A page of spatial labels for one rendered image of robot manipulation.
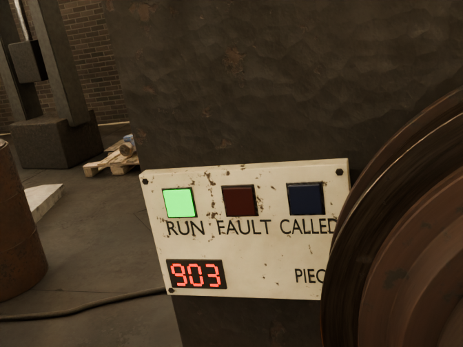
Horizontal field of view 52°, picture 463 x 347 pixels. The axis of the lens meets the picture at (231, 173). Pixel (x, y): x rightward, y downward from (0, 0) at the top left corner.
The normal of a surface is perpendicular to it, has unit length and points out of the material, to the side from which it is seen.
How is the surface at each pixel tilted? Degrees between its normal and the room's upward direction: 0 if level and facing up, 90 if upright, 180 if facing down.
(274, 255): 90
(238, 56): 90
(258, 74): 90
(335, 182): 90
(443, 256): 55
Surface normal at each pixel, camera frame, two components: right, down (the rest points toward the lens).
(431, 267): -0.91, -0.27
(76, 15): -0.29, 0.36
